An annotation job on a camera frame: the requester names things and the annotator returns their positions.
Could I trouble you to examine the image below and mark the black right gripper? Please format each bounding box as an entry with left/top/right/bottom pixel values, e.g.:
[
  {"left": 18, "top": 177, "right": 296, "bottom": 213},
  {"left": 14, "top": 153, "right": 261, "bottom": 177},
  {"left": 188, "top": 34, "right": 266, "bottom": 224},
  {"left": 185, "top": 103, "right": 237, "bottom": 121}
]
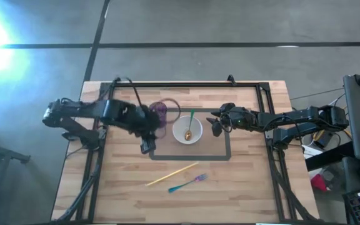
[{"left": 206, "top": 102, "right": 259, "bottom": 138}]

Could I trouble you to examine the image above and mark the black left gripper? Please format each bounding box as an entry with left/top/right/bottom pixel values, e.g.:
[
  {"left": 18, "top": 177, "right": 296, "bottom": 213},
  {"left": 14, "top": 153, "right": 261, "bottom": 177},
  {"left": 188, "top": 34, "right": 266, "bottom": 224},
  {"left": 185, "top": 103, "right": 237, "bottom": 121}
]
[{"left": 129, "top": 104, "right": 164, "bottom": 155}]

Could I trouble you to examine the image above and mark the gold spoon with green handle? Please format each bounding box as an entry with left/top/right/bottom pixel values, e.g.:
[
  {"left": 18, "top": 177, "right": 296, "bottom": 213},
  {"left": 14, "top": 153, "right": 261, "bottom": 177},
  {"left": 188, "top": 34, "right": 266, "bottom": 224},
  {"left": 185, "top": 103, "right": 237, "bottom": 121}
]
[{"left": 184, "top": 109, "right": 196, "bottom": 141}]

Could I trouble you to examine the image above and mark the purple faceted plastic cup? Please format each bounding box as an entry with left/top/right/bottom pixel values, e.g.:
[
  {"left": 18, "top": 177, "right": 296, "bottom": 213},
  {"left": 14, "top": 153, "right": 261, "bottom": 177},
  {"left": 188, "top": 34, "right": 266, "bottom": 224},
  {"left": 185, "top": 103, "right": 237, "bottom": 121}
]
[{"left": 149, "top": 97, "right": 181, "bottom": 139}]

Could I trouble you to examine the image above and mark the yellow chopstick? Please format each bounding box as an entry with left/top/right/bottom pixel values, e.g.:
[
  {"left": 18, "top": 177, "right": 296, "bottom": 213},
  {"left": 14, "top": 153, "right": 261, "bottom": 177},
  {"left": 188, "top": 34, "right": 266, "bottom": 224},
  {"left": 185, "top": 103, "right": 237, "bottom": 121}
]
[{"left": 144, "top": 161, "right": 199, "bottom": 188}]

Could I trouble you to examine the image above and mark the iridescent purple fork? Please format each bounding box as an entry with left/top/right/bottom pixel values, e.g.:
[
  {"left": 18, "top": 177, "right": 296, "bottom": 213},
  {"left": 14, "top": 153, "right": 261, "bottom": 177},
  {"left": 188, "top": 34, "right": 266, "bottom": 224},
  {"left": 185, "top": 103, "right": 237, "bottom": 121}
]
[{"left": 167, "top": 173, "right": 209, "bottom": 194}]

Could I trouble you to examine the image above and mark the white ceramic bowl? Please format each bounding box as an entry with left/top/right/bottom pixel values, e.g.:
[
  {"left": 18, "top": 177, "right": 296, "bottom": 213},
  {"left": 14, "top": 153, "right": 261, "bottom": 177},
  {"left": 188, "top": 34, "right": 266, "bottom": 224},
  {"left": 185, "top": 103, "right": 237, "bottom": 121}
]
[{"left": 172, "top": 115, "right": 204, "bottom": 145}]

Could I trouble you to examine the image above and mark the black stand leg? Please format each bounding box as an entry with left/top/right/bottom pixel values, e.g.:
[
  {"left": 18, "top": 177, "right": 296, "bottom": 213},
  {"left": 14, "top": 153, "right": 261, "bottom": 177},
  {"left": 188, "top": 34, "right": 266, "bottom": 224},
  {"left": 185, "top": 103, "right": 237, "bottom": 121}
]
[{"left": 0, "top": 124, "right": 31, "bottom": 165}]

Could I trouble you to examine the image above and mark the black table frame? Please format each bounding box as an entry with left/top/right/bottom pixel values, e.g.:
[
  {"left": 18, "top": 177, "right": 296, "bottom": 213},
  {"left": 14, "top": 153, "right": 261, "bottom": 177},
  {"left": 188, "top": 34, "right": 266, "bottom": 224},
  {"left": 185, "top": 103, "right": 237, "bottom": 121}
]
[{"left": 51, "top": 81, "right": 320, "bottom": 223}]

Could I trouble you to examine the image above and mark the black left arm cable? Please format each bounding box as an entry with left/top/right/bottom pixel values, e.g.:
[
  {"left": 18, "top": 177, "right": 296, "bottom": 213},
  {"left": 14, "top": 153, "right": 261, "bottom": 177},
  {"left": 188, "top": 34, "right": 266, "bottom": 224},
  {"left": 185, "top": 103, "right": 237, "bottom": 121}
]
[{"left": 111, "top": 76, "right": 144, "bottom": 108}]

